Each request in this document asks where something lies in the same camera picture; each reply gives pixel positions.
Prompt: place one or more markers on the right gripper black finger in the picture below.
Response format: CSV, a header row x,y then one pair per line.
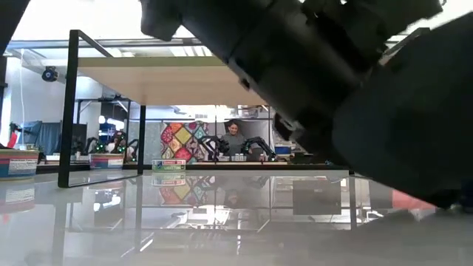
x,y
164,18

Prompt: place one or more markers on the silver-lidded tuna can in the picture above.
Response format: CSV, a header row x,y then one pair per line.
x,y
169,167

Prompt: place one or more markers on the gold-lidded seafood can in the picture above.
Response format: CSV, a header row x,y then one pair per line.
x,y
18,166
106,162

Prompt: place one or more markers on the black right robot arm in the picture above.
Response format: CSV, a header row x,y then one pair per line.
x,y
414,122

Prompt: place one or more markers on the black background robot arm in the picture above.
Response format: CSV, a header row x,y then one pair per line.
x,y
97,146
133,147
212,142
258,144

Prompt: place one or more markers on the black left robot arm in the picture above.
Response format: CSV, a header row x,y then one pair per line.
x,y
9,14

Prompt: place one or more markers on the blue plastic bin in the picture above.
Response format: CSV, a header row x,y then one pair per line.
x,y
282,150

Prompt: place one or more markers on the person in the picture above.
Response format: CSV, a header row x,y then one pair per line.
x,y
233,144
111,147

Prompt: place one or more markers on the wooden background table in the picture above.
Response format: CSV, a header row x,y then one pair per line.
x,y
240,163

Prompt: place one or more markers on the colourful patchwork quilt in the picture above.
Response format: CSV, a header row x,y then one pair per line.
x,y
177,140

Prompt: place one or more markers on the blue-grey cloth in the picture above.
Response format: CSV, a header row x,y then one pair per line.
x,y
37,136

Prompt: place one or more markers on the wooden shelf black metal frame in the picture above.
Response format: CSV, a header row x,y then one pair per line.
x,y
166,81

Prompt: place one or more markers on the black ceiling dome camera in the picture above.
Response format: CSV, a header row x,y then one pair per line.
x,y
49,74

